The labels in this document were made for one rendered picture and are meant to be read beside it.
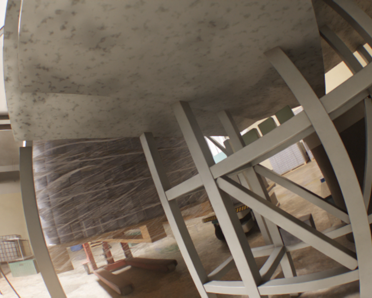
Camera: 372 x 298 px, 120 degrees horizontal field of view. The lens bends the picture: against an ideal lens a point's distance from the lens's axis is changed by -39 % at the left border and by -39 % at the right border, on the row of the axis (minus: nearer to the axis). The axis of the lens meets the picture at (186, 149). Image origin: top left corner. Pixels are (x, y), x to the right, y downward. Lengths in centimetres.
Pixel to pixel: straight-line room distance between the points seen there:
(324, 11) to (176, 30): 45
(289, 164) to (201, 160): 718
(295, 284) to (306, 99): 38
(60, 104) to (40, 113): 6
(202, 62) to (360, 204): 39
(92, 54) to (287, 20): 31
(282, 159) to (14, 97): 760
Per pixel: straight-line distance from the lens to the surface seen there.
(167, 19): 25
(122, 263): 248
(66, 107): 44
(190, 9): 25
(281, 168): 766
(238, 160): 38
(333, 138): 33
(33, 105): 44
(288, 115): 57
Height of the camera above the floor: 53
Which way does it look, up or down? 17 degrees up
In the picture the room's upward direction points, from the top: 22 degrees counter-clockwise
